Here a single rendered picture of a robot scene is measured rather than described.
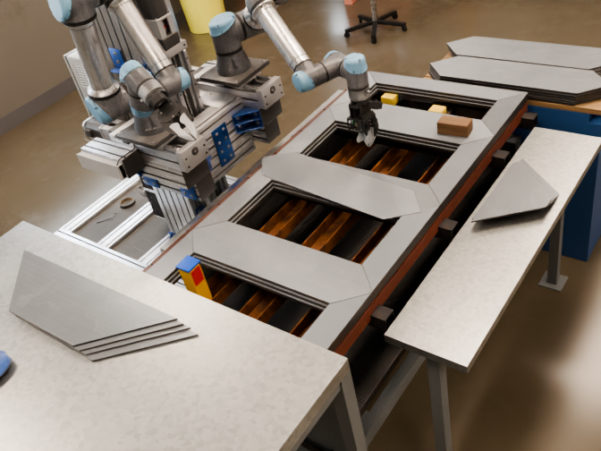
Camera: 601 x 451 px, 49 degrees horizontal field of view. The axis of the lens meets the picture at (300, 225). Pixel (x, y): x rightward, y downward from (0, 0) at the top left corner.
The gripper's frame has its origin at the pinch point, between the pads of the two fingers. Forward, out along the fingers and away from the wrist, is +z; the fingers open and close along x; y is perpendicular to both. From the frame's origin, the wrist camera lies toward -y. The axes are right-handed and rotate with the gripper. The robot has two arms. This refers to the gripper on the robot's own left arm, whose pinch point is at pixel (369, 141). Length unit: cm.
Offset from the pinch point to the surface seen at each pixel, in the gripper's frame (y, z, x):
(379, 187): 16.8, 5.8, 13.1
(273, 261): 64, 6, 1
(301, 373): 108, -14, 48
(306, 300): 72, 8, 20
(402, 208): 24.5, 5.7, 26.6
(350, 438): 103, 14, 53
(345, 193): 24.3, 5.8, 3.6
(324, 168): 13.9, 5.8, -12.6
